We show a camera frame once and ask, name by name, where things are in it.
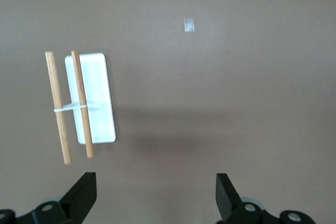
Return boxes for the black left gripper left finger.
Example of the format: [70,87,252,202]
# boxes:
[15,172,97,224]

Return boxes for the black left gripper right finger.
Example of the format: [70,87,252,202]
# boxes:
[215,173,280,224]

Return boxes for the wooden stick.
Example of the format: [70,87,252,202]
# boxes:
[45,51,72,166]
[71,50,95,159]

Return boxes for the white rectangular tray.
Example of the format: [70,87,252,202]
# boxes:
[64,52,117,145]

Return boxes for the white band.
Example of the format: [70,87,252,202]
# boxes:
[53,100,110,113]

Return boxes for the clear tape piece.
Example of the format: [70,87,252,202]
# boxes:
[183,18,195,33]

